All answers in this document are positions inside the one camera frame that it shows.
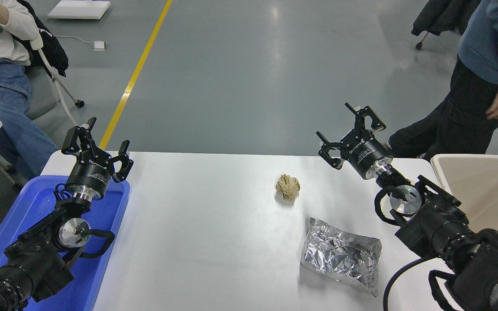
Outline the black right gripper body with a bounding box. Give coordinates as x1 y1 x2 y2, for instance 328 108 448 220
341 130 392 178

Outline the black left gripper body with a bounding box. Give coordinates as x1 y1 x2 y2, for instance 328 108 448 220
66 155 115 194

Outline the blue plastic tray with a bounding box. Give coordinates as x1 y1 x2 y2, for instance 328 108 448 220
0 174 131 311

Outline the crumpled tan paper ball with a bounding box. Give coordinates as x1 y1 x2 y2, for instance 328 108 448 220
275 174 301 202

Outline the black jacket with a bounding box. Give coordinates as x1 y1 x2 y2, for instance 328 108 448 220
13 0 69 78

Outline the crumpled silver foil tray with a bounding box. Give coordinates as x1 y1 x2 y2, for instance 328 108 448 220
300 217 383 298

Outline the large pale plastic bin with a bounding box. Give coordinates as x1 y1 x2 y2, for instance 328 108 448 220
430 153 498 243

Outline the dark jacket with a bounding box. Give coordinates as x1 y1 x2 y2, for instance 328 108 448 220
411 0 482 37

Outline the white flat floor platform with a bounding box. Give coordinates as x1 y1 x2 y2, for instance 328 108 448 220
47 0 111 20

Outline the standing person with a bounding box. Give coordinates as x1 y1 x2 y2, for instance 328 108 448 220
385 0 498 162

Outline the grey chair with white frame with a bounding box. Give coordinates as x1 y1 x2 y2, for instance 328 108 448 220
24 30 86 122

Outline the thin white floor cable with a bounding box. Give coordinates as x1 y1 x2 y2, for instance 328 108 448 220
54 35 95 45

